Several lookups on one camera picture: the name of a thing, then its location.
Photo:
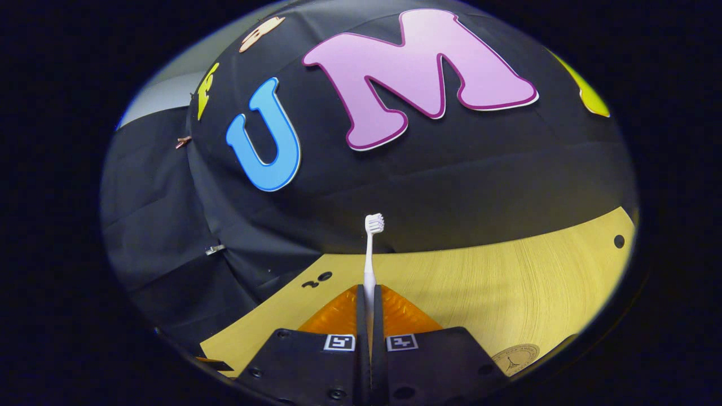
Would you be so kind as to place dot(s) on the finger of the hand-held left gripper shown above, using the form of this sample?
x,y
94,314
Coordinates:
x,y
217,365

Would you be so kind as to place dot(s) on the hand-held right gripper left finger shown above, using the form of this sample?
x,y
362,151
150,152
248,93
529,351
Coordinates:
x,y
362,361

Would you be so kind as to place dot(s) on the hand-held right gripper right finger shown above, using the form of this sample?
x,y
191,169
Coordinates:
x,y
379,361

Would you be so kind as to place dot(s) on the white toothbrush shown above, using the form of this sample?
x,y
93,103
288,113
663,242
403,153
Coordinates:
x,y
369,265

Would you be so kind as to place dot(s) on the round cork coaster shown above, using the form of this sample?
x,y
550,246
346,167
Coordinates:
x,y
514,358

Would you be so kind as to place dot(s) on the white clip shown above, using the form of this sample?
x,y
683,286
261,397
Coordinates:
x,y
215,249

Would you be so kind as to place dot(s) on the black backdrop cloth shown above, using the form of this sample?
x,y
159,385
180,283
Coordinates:
x,y
451,180

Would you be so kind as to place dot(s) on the orange clip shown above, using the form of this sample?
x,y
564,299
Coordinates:
x,y
183,142

